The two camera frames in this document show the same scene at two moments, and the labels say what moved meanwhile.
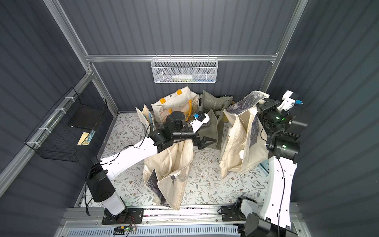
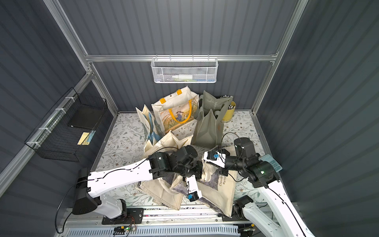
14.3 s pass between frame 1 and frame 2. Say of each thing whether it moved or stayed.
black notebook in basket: stayed
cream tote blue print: stayed
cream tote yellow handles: stayed
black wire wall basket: stayed
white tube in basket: stayed
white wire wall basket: stayed
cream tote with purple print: moved
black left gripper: moved
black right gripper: moved
